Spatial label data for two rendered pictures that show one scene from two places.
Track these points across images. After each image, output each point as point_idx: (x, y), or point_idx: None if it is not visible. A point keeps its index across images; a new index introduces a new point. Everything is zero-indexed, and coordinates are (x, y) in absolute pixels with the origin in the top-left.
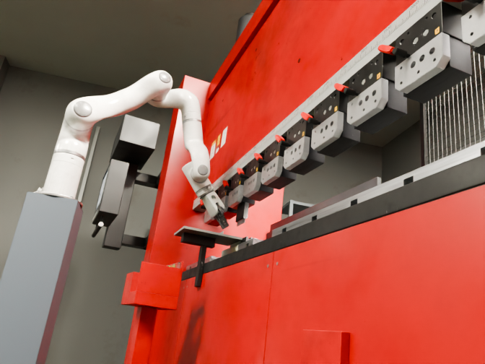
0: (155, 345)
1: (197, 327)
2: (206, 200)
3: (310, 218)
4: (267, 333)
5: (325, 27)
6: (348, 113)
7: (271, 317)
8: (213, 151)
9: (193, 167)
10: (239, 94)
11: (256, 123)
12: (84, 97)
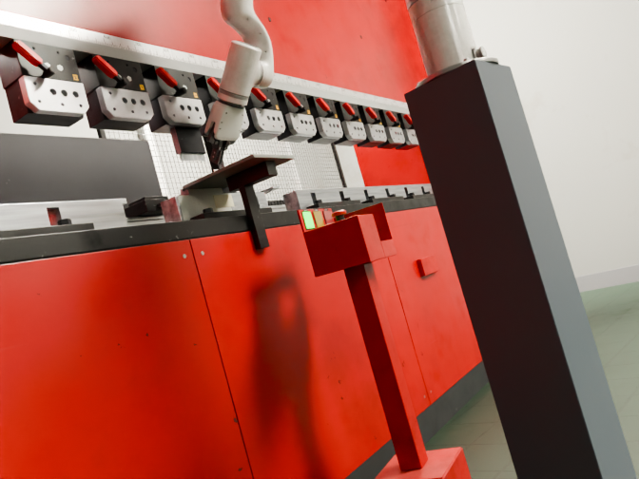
0: (35, 451)
1: (287, 303)
2: (239, 114)
3: (338, 192)
4: (393, 270)
5: (296, 24)
6: (348, 128)
7: (391, 259)
8: None
9: (273, 66)
10: None
11: (202, 23)
12: None
